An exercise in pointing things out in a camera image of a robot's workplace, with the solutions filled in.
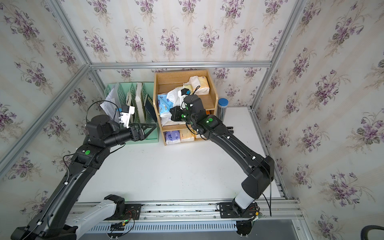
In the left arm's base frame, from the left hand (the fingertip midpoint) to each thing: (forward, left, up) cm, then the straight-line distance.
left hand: (152, 127), depth 62 cm
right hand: (+11, -7, -1) cm, 13 cm away
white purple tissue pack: (+16, -2, -14) cm, 21 cm away
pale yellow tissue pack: (+16, -14, -29) cm, 36 cm away
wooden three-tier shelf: (+33, -4, -5) cm, 34 cm away
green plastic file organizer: (+31, +19, -14) cm, 39 cm away
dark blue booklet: (+38, +13, -25) cm, 48 cm away
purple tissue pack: (+15, -5, -29) cm, 34 cm away
